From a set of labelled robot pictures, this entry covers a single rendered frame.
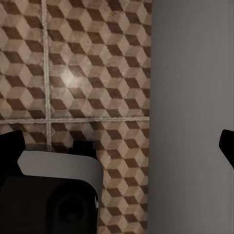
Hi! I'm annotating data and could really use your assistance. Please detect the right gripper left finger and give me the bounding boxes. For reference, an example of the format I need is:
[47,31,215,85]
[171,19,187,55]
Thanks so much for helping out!
[0,130,25,188]

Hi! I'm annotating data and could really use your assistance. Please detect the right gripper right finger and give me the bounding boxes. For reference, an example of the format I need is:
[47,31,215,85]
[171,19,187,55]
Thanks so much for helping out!
[219,130,234,168]

